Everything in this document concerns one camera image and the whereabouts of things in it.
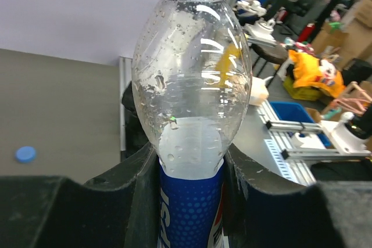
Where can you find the neighbouring white robot base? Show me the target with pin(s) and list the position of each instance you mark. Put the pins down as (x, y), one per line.
(347, 139)

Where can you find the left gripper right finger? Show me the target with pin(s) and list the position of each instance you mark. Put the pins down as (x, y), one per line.
(262, 209)

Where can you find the cardboard boxes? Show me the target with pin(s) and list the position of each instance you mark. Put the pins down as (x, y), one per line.
(353, 39)

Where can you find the yellow plush toy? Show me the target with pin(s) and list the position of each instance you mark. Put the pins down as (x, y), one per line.
(310, 71)

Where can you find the aluminium slotted rail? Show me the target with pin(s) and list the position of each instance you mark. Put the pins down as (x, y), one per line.
(306, 172)

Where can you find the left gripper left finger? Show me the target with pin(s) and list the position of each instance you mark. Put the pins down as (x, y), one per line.
(119, 208)

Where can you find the blue bottle cap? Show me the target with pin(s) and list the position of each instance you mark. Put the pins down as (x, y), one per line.
(25, 154)

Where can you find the blue plastic bin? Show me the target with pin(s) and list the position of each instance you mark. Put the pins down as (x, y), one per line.
(290, 111)

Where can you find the red-blue label water bottle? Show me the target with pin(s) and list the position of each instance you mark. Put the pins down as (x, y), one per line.
(191, 80)

